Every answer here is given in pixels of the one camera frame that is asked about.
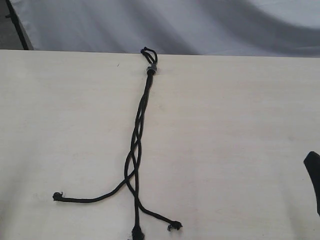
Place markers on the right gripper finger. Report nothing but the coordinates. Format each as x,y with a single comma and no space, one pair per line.
312,164

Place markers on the black cable bundle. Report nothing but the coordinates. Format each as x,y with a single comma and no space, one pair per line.
152,58

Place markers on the grey backdrop cloth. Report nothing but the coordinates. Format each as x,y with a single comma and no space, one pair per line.
182,27

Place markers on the black stand pole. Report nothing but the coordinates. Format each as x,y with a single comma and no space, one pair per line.
16,23

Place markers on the grey metal cable clamp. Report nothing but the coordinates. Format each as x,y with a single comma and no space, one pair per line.
152,68

